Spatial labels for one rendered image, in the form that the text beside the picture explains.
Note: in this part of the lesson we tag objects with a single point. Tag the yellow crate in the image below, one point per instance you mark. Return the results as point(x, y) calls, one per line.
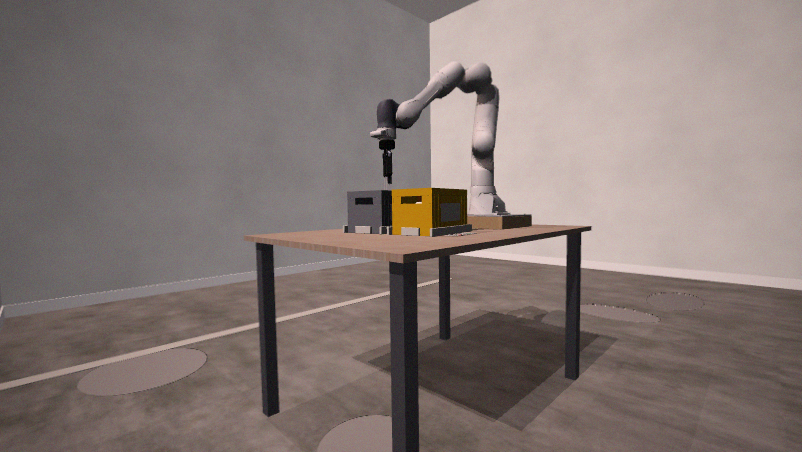
point(441, 207)

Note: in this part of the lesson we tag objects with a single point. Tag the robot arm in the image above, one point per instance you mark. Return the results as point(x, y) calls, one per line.
point(391, 115)

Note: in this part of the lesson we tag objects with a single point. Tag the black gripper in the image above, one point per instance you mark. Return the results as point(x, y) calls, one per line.
point(387, 146)

